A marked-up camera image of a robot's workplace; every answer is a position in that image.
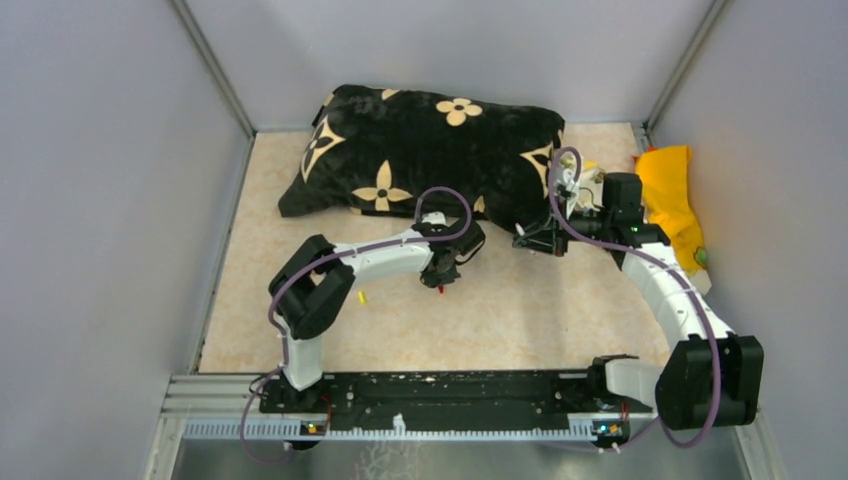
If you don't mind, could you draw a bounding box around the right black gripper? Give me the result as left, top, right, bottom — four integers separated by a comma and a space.
514, 194, 614, 258

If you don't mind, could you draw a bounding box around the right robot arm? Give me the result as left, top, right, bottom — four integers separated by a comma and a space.
513, 170, 764, 431

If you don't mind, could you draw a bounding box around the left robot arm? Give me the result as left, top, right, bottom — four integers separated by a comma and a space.
268, 219, 486, 414

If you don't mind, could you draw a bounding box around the white patterned cloth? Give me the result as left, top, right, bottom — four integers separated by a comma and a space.
578, 161, 606, 204

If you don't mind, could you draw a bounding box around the yellow cloth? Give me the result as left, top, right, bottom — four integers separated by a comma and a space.
635, 145, 707, 277

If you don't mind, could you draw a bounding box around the black floral pillow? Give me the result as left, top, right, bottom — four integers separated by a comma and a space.
277, 84, 566, 232

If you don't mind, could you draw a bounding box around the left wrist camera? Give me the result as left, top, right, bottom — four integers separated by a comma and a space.
419, 212, 447, 228

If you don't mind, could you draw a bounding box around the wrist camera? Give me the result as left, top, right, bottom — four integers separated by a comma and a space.
419, 212, 447, 228
553, 169, 579, 207

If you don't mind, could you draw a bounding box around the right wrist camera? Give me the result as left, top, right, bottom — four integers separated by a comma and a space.
553, 169, 579, 207

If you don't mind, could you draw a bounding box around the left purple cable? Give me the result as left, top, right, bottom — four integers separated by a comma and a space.
239, 186, 474, 465

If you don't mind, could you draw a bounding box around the purple cable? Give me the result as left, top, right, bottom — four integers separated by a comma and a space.
239, 186, 474, 465
547, 146, 723, 450

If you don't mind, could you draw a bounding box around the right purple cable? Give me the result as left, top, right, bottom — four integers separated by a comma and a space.
547, 146, 723, 450

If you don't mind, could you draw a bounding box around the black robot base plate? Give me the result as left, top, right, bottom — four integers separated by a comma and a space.
252, 370, 650, 433

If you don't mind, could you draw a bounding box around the aluminium frame rail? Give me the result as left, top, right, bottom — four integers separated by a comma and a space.
142, 370, 763, 480

